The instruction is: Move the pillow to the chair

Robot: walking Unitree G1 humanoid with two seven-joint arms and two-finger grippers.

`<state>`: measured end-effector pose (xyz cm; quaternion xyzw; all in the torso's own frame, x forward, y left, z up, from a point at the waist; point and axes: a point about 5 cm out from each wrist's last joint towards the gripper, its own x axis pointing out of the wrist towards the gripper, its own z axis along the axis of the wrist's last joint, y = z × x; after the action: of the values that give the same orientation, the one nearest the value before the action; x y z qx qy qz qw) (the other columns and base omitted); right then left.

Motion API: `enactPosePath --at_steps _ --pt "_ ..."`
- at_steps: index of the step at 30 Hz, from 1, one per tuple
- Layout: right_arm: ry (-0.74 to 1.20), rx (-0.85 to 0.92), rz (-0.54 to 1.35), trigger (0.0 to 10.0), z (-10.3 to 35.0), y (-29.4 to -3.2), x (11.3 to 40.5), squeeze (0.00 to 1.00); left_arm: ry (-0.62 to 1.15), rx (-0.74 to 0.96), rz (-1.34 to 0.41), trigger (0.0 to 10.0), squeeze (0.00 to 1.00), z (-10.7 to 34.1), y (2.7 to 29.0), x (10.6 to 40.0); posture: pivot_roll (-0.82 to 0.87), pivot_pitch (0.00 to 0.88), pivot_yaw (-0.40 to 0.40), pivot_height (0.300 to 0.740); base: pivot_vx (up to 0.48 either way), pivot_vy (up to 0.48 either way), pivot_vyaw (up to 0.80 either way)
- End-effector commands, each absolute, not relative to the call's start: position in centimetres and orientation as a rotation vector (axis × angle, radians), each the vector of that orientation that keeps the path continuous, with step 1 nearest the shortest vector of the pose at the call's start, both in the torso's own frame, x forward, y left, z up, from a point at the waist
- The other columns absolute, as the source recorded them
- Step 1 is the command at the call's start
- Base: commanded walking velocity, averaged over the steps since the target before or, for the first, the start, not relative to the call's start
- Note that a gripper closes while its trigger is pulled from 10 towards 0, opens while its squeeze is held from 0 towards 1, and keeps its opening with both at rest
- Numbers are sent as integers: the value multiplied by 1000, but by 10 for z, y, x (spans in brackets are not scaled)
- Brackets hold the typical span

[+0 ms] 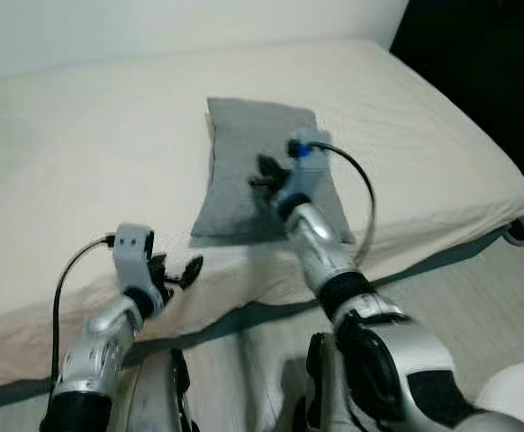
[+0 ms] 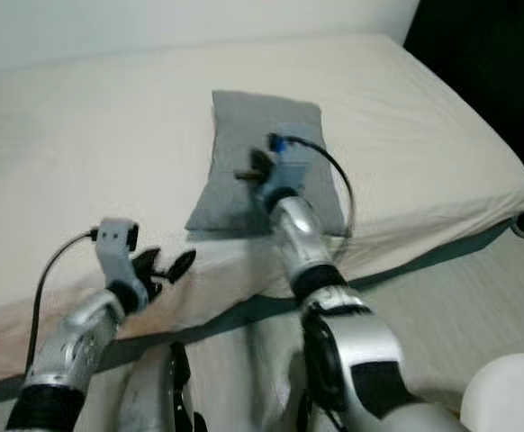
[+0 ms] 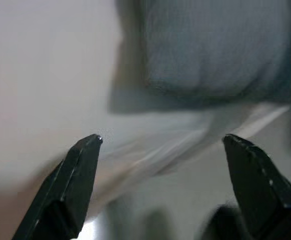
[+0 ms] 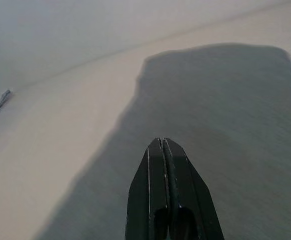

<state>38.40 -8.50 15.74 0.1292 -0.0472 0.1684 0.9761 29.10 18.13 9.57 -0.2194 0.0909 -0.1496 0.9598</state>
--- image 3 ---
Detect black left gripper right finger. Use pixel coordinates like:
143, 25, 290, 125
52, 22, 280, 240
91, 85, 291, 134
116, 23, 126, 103
221, 133, 291, 240

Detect grey fabric pillow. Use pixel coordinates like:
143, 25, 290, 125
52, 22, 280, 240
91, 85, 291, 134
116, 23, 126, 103
109, 0, 291, 115

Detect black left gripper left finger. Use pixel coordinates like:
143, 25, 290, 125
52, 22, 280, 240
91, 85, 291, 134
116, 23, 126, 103
11, 133, 104, 240

